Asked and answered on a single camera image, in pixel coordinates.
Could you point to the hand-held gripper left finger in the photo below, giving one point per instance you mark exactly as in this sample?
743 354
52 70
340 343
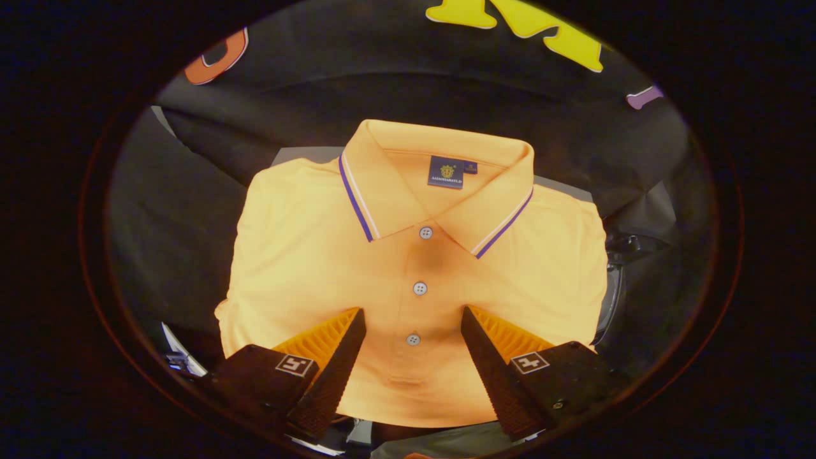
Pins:
331 376

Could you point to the dark transparent washing machine lid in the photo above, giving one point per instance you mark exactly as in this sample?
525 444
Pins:
617 245

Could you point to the orange polo shirt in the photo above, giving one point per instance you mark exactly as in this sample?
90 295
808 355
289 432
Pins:
306 255

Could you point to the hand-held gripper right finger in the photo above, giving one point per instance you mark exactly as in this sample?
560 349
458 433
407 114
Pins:
494 376

